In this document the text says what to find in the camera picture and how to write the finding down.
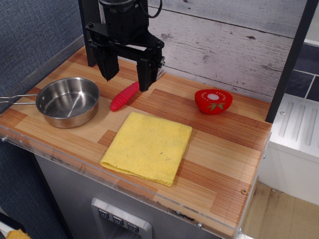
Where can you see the stainless steel pot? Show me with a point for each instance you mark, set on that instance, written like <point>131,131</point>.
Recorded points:
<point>64,103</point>

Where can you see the black left frame post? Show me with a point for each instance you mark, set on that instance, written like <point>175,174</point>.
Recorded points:
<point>89,13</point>

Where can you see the black frame post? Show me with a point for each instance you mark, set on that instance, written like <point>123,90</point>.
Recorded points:
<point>89,13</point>
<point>297,44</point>

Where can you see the yellow object bottom left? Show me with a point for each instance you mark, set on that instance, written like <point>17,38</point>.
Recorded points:
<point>17,234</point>

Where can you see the black right frame post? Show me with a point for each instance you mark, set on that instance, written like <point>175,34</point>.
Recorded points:
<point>297,44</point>

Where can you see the yellow folded cloth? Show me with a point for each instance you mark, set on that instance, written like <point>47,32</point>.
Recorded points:
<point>148,147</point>

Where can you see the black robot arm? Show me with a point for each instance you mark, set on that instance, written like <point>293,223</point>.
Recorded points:
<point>125,34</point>

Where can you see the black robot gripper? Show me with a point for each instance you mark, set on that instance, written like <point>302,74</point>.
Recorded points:
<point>125,33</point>

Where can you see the silver toy dispenser panel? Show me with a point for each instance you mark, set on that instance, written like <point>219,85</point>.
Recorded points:
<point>115,223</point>

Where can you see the red toy tomato half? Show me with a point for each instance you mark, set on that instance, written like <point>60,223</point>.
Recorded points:
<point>213,101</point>

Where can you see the clear acrylic edge guard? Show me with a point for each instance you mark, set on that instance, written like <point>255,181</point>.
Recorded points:
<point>74,182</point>

